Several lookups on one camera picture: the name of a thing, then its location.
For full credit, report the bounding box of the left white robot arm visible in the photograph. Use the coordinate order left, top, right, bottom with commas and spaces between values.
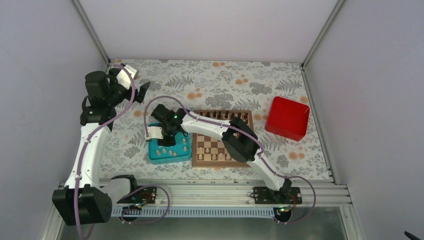
52, 66, 150, 226

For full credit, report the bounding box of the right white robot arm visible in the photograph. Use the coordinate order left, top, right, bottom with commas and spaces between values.
144, 104, 292, 204

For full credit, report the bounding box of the floral patterned table mat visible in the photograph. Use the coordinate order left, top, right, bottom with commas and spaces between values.
100, 59, 330, 181

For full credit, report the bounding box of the wooden chessboard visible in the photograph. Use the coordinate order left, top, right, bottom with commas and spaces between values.
192, 109, 254, 168

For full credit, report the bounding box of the red plastic bin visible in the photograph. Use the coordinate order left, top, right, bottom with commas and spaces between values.
264, 96, 310, 142

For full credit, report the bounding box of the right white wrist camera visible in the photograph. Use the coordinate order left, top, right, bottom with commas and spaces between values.
145, 126, 164, 141

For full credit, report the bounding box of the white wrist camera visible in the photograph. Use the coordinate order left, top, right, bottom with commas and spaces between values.
145, 126, 164, 141
116, 65, 139, 90

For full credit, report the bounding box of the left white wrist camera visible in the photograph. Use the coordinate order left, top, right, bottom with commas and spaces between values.
116, 65, 139, 90

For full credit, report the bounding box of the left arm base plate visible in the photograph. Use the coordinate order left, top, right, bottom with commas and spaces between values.
117, 186, 157, 205

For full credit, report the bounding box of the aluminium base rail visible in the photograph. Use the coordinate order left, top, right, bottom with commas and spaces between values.
52, 178, 354, 220

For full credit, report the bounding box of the aluminium frame post left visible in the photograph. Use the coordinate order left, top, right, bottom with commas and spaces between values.
71, 0, 111, 66

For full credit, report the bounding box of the aluminium frame post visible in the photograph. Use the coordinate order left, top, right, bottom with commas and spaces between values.
71, 0, 111, 66
301, 0, 346, 71

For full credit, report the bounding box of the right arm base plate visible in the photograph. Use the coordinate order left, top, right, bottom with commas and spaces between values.
249, 186, 303, 205

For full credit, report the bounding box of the aluminium frame post right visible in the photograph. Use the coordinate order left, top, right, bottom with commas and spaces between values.
301, 0, 346, 71

